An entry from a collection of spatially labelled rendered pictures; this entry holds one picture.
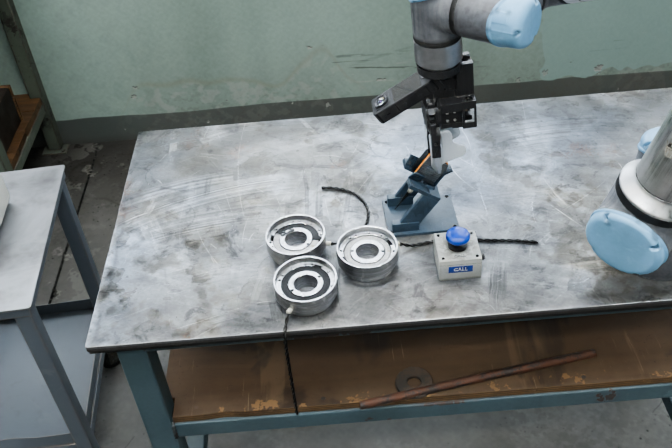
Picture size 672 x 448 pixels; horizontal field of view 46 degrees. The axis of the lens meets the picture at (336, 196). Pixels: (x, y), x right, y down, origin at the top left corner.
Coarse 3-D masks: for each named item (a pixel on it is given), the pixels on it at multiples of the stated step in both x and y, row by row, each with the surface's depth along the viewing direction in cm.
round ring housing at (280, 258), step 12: (288, 216) 142; (300, 216) 142; (312, 216) 141; (276, 228) 141; (300, 228) 141; (324, 228) 139; (288, 240) 141; (300, 240) 142; (324, 240) 137; (276, 252) 135; (312, 252) 135
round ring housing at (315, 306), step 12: (288, 264) 133; (300, 264) 134; (324, 264) 133; (276, 276) 131; (300, 276) 132; (312, 276) 132; (336, 276) 129; (276, 288) 128; (300, 288) 133; (336, 288) 129; (288, 300) 126; (312, 300) 126; (324, 300) 127; (300, 312) 127; (312, 312) 128
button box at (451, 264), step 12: (444, 240) 134; (444, 252) 131; (456, 252) 131; (468, 252) 131; (480, 252) 131; (444, 264) 130; (456, 264) 130; (468, 264) 130; (480, 264) 131; (444, 276) 132; (456, 276) 132; (468, 276) 132; (480, 276) 132
